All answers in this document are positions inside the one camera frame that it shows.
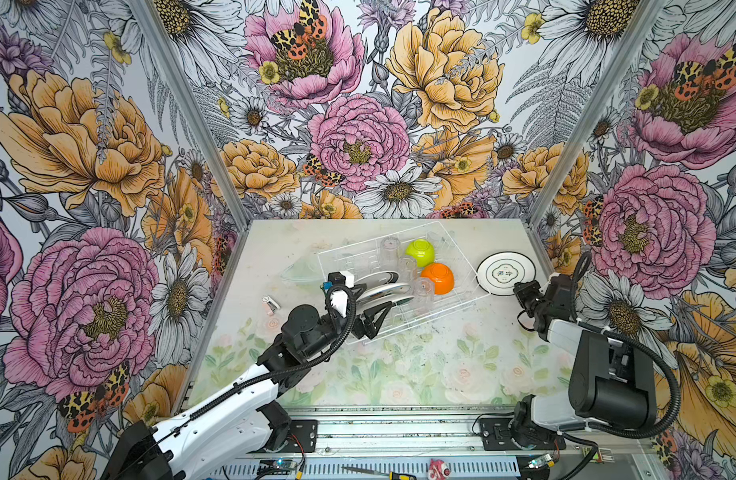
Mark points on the plain white plate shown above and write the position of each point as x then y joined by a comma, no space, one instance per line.
393,300

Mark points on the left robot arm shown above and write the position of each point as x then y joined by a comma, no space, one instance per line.
245,416

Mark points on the white wire dish rack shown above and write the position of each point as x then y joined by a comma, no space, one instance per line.
361,257

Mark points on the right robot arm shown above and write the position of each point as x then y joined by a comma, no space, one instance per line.
618,385

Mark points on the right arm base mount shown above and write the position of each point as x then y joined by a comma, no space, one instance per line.
502,434

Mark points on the pink white small object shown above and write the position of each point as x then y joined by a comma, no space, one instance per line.
438,470

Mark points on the small green display module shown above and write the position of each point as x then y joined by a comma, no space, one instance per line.
603,456

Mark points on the white plate green clover emblem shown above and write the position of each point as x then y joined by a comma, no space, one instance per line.
499,273

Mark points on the orange bowl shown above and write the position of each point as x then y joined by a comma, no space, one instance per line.
442,277

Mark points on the green circuit board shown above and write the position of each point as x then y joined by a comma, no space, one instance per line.
281,466

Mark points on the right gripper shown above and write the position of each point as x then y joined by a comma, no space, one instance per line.
523,289

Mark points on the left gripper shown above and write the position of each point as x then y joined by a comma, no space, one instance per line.
372,327

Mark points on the clear glass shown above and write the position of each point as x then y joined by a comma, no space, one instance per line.
407,269
389,252
423,291

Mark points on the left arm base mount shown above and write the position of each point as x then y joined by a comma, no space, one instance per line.
297,436

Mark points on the near clear glass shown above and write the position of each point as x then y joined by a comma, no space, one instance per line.
423,291

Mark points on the middle clear glass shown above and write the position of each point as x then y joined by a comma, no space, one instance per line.
407,269

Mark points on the blue rimmed watermelon plate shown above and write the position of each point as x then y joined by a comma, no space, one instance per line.
382,291

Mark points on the green red rimmed plate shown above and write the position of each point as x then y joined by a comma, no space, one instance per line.
379,278

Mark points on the far clear glass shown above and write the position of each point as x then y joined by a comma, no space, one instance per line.
389,252

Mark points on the yellow handled screwdriver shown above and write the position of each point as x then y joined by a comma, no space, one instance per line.
392,475

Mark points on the small pink metal clip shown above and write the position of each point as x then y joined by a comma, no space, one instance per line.
271,305

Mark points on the lime green bowl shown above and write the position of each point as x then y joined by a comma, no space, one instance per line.
422,252

